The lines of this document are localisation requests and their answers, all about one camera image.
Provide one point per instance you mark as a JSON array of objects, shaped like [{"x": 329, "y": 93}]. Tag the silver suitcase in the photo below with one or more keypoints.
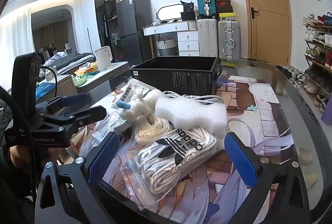
[{"x": 229, "y": 39}]

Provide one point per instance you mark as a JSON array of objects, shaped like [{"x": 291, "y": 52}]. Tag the black cardboard box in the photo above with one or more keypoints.
[{"x": 181, "y": 78}]

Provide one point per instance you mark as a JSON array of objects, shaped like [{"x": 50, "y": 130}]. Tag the silver foil packet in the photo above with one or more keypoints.
[{"x": 110, "y": 126}]

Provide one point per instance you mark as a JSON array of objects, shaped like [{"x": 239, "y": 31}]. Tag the wooden door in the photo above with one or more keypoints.
[{"x": 269, "y": 11}]

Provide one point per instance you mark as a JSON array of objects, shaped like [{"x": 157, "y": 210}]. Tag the yellow black shoe box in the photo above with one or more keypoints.
[{"x": 227, "y": 16}]

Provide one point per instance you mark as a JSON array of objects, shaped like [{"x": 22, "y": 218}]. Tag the white dresser with drawers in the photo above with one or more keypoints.
[{"x": 188, "y": 39}]

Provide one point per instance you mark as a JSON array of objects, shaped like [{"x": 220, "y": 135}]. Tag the purple bag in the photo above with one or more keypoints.
[{"x": 327, "y": 116}]

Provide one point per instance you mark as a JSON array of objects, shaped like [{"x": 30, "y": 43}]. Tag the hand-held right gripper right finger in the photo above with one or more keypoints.
[{"x": 241, "y": 161}]

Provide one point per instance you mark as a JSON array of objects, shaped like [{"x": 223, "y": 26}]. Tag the wooden shoe rack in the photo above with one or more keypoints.
[{"x": 308, "y": 59}]

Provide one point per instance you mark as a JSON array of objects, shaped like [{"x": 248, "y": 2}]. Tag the grey cabinet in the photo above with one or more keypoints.
[{"x": 62, "y": 86}]

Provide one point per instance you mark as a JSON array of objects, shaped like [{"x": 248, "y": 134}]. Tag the dark grey fridge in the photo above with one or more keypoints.
[{"x": 134, "y": 26}]

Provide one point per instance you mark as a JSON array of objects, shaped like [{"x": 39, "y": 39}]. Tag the white foam piece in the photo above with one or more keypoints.
[{"x": 189, "y": 113}]

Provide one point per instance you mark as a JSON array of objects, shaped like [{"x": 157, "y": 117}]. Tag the pile of floor shoes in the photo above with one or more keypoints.
[{"x": 288, "y": 72}]

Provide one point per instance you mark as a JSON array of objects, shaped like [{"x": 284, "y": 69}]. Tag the colourful snack packets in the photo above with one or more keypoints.
[{"x": 85, "y": 72}]

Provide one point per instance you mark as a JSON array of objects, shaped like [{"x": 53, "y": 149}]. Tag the grey side table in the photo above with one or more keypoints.
[{"x": 116, "y": 68}]

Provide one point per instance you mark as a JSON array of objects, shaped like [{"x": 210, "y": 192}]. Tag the white electric kettle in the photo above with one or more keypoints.
[{"x": 103, "y": 57}]

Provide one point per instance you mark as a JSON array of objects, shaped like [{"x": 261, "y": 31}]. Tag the person's left hand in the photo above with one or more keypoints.
[{"x": 53, "y": 156}]

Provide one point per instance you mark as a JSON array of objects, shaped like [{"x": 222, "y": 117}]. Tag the black bag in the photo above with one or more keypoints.
[{"x": 187, "y": 11}]

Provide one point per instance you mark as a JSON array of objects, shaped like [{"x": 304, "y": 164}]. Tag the shoe rack with shoes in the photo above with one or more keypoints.
[{"x": 319, "y": 39}]

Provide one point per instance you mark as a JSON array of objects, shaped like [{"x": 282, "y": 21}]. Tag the white blue plush toy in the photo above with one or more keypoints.
[{"x": 140, "y": 107}]

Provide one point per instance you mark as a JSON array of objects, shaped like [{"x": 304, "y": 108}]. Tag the oval mirror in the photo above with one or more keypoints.
[{"x": 170, "y": 12}]

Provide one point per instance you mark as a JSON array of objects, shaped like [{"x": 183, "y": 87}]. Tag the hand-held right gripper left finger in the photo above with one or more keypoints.
[{"x": 103, "y": 156}]

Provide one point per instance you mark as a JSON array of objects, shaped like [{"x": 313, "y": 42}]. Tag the black glass cabinet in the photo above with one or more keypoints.
[{"x": 106, "y": 0}]

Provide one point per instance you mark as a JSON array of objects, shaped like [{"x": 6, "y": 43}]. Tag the red black shoe box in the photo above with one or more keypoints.
[{"x": 224, "y": 3}]

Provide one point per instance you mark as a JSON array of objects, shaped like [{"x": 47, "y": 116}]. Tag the woven basket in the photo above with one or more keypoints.
[{"x": 166, "y": 48}]

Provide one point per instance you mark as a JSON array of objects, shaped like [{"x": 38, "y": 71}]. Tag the printed desk mat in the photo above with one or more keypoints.
[{"x": 259, "y": 120}]

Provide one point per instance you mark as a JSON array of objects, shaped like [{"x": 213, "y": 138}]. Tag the bed with dark bedding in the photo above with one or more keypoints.
[{"x": 75, "y": 59}]

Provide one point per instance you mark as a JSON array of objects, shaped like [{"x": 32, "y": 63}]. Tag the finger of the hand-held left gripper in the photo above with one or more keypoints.
[
  {"x": 75, "y": 99},
  {"x": 85, "y": 115}
]

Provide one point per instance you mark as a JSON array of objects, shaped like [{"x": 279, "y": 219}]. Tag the white suitcase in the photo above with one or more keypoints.
[{"x": 207, "y": 37}]

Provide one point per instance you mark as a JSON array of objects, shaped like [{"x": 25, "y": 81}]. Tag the white packet with red edge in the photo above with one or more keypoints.
[{"x": 127, "y": 91}]

